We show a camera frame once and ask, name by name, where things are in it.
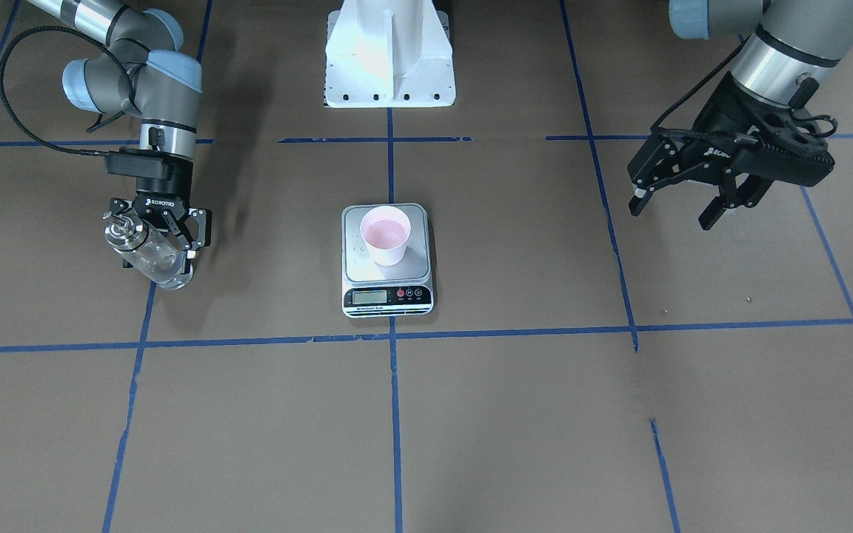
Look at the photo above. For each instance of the silver digital kitchen scale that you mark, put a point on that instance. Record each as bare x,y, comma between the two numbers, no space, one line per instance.
370,290

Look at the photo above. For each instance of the blue tape line crosswise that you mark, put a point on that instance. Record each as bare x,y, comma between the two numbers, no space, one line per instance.
386,336

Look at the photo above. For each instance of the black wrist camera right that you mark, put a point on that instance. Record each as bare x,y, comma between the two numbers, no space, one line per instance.
136,164

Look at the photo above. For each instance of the clear glass sauce bottle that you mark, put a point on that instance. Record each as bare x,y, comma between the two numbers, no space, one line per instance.
159,260

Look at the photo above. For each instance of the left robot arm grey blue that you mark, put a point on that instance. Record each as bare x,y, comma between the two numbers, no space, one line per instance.
786,42

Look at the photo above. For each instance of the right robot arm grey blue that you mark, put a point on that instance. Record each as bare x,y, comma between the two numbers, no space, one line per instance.
141,72

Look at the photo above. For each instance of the pink plastic cup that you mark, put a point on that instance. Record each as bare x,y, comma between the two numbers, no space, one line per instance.
385,231

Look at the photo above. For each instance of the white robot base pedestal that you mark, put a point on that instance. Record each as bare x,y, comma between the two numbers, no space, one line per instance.
389,54

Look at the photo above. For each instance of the blue tape line lengthwise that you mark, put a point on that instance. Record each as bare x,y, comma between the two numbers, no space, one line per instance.
393,361

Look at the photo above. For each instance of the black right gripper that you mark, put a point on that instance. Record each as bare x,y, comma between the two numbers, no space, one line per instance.
165,186

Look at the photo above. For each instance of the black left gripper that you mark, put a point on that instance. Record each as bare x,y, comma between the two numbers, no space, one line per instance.
720,122

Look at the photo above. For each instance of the brown paper table cover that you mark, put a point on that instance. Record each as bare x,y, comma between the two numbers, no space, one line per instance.
524,181

